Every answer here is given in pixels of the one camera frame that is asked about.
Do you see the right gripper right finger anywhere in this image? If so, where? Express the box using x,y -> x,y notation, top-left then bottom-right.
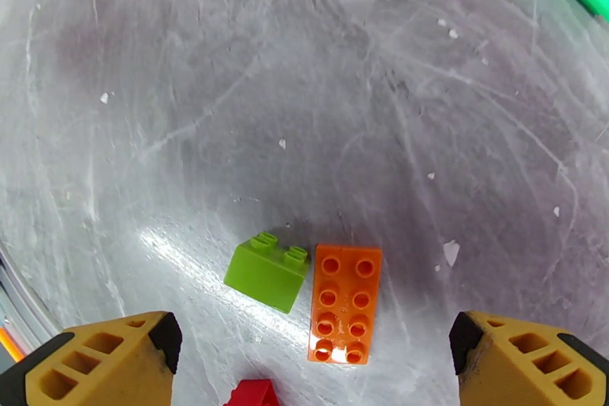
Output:
448,310 -> 609,406

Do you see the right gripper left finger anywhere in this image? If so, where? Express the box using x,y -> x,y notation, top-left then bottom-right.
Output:
0,310 -> 183,406

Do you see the red lego brick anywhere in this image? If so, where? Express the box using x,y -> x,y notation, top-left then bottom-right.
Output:
222,378 -> 282,406

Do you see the orange lego brick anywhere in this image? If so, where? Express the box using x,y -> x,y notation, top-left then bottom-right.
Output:
307,243 -> 383,366

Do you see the small green lego brick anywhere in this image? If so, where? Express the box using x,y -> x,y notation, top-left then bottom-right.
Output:
223,232 -> 311,315

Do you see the aluminium front rail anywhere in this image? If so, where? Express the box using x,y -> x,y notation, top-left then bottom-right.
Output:
0,240 -> 65,341

